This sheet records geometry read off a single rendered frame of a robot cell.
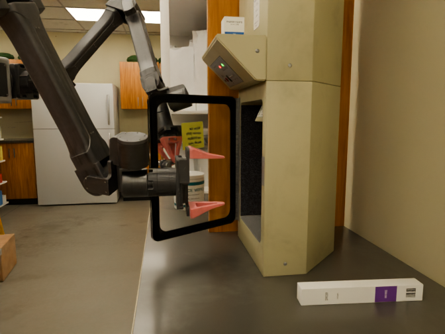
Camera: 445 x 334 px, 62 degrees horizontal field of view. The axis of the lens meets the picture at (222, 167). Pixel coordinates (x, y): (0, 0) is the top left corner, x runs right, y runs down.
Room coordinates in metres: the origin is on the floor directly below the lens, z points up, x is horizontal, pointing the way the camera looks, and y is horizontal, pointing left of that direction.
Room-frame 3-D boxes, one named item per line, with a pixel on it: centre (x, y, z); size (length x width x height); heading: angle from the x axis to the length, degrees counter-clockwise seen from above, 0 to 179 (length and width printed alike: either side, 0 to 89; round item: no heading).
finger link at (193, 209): (0.75, 0.04, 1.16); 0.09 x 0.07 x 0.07; 99
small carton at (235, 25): (0.97, -0.03, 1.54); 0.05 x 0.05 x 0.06; 9
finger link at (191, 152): (0.75, 0.04, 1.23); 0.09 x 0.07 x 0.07; 99
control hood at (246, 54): (1.01, -0.02, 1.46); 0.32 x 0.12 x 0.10; 9
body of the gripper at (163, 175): (0.74, 0.11, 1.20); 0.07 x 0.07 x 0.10; 9
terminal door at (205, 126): (1.07, 0.08, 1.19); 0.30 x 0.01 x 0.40; 131
